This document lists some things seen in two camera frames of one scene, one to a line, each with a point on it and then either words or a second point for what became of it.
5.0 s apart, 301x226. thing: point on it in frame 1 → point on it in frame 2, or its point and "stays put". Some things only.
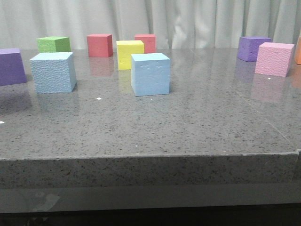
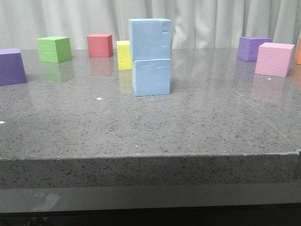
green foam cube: (53, 44) stays put
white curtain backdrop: (177, 24) stays put
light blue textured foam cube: (53, 72) → (150, 38)
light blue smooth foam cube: (150, 74) stays put
